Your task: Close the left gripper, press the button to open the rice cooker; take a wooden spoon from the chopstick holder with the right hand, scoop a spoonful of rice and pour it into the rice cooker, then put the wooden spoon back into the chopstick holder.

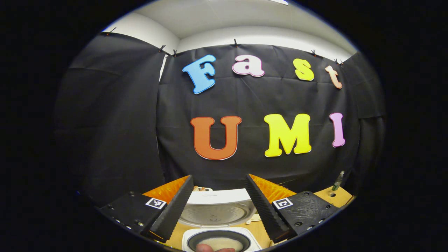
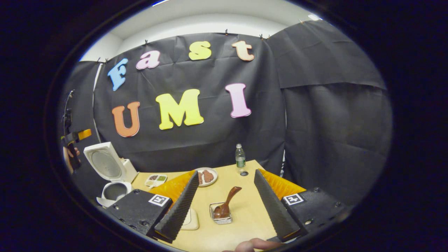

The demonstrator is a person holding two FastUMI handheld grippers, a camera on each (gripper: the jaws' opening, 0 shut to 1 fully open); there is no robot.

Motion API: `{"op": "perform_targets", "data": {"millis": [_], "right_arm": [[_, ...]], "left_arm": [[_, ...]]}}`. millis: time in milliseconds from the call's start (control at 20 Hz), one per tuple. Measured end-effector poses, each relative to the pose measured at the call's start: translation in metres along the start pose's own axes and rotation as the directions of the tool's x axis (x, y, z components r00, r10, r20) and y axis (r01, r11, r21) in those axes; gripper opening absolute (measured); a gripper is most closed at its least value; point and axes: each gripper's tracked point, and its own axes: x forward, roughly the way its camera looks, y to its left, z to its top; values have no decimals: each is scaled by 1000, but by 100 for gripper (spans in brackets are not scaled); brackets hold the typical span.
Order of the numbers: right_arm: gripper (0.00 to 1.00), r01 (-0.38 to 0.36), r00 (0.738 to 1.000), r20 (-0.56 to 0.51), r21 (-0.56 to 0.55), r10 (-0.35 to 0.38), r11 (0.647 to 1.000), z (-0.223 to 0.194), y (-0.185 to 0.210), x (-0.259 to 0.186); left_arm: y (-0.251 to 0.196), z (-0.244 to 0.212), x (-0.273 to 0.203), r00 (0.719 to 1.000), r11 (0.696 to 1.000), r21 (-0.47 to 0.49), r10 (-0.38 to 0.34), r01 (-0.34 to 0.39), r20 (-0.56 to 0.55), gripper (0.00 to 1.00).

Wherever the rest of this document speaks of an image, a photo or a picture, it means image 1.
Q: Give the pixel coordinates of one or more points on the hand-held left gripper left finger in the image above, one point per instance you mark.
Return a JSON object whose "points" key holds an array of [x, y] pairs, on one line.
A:
{"points": [[173, 210]]}

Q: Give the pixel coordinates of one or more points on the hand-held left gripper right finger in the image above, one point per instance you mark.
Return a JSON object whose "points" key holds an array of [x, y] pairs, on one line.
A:
{"points": [[264, 210]]}

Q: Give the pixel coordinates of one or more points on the white rice cooker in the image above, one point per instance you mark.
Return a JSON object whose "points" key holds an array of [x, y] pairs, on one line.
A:
{"points": [[217, 210]]}

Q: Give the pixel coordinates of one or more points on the clear water bottle green label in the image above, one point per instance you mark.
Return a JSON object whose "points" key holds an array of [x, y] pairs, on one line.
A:
{"points": [[337, 182]]}

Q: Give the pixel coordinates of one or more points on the black backdrop cloth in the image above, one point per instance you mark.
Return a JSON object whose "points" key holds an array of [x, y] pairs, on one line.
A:
{"points": [[245, 101]]}

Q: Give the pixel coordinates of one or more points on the ceiling light panel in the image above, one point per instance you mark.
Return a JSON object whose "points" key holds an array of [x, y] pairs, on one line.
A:
{"points": [[280, 2]]}

